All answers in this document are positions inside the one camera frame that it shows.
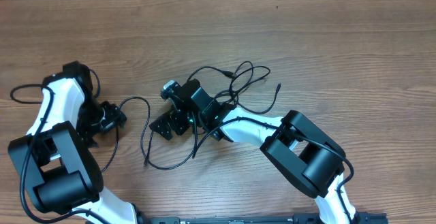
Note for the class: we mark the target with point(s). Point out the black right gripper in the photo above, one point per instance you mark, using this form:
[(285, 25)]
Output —
[(173, 118)]

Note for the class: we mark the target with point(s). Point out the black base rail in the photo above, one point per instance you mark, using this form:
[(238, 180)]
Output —
[(305, 218)]

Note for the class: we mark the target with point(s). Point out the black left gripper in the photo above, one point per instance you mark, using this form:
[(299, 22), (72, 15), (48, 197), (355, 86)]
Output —
[(113, 112)]

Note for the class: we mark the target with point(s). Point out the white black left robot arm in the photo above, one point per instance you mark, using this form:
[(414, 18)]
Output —
[(57, 171)]

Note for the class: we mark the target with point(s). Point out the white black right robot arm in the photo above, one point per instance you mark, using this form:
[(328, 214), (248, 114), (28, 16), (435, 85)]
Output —
[(308, 158)]

